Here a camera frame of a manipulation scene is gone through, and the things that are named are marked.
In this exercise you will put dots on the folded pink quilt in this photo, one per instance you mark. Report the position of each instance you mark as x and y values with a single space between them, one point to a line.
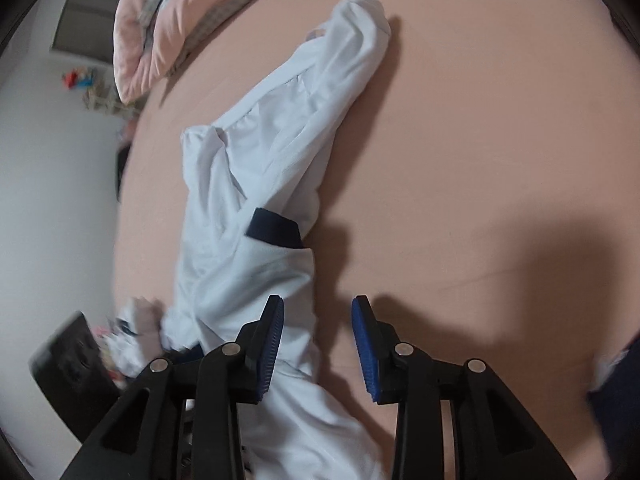
170 20

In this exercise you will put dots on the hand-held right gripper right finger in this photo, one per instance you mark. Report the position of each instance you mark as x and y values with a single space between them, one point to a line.
367 355

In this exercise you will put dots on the grey cabinet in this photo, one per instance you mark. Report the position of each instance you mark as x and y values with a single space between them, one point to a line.
85 20

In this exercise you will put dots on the white toy shelf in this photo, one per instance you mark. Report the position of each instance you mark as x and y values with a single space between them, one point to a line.
102 97

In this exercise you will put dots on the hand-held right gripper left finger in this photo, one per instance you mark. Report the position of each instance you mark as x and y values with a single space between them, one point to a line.
270 350

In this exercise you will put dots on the pink-sheeted bed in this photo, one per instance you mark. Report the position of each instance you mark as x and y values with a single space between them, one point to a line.
475 135

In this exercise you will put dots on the red and blue plush toy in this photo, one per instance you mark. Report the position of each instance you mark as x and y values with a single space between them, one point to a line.
80 78

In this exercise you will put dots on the navy pants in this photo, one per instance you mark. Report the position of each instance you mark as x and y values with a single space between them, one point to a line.
607 420

